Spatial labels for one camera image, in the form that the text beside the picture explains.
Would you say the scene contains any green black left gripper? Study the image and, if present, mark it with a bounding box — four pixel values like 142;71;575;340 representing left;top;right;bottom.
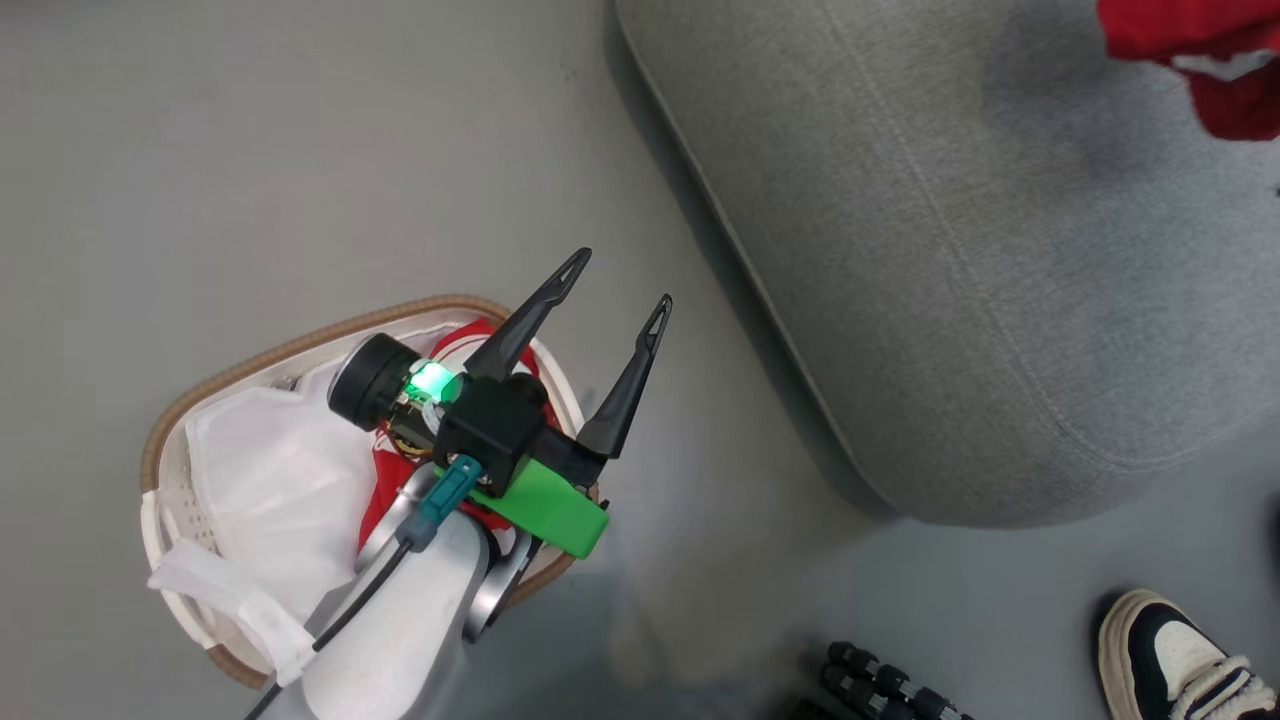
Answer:
462;247;674;560

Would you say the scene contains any grey fabric sofa seat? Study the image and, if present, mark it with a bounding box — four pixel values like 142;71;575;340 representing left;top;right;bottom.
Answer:
615;0;1280;529

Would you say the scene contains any white basket with brown rim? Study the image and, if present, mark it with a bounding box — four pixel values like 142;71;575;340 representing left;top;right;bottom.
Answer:
139;294;601;690

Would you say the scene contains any black cylinder with green light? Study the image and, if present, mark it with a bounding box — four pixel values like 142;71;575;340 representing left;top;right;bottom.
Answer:
327;332;465;433

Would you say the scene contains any red garment with white print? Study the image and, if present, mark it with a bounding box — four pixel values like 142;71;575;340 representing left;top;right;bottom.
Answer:
356;318;546;557

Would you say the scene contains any black ribbed tripod leg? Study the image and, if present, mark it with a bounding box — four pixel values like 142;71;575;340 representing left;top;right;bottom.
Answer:
826;640;978;720
818;663;906;720

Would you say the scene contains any black and white sneaker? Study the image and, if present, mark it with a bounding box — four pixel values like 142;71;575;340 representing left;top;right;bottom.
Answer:
1097;588;1280;720

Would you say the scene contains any red garment with white trim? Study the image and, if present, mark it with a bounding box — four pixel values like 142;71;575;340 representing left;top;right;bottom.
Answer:
1097;0;1280;142

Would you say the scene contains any teal cable connector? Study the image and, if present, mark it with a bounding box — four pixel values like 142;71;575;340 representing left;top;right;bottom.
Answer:
397;454;484;554

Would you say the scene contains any thin black cable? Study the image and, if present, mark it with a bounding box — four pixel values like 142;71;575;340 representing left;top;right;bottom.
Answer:
243;540;413;720

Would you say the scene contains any white fabric strap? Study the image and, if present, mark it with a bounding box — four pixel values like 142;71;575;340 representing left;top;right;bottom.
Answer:
147;540;317;688

